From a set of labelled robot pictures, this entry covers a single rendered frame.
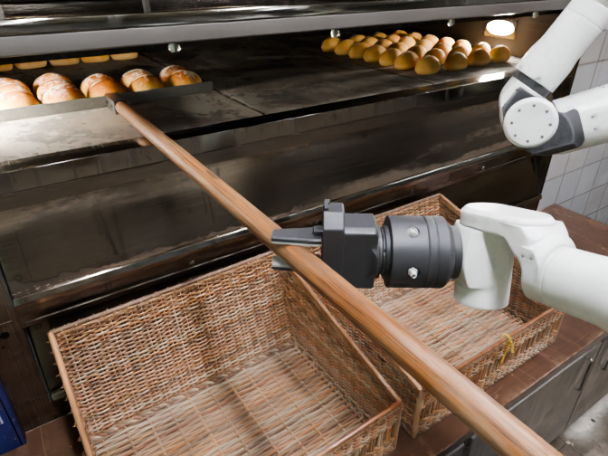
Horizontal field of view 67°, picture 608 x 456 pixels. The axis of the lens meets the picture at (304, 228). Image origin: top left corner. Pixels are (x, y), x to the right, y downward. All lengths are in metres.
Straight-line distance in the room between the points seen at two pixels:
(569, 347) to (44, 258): 1.31
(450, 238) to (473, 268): 0.05
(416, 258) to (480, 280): 0.09
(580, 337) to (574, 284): 1.05
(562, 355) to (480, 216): 0.94
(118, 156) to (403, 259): 0.63
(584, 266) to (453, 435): 0.74
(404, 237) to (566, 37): 0.44
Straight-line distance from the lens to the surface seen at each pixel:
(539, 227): 0.53
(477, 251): 0.57
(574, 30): 0.84
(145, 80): 1.33
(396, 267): 0.53
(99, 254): 1.03
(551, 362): 1.43
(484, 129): 1.66
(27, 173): 0.96
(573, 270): 0.51
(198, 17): 0.82
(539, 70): 0.83
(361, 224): 0.54
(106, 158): 0.97
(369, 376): 1.05
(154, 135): 0.95
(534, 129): 0.81
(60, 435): 1.25
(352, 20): 0.98
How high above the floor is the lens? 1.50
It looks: 30 degrees down
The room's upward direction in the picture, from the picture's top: straight up
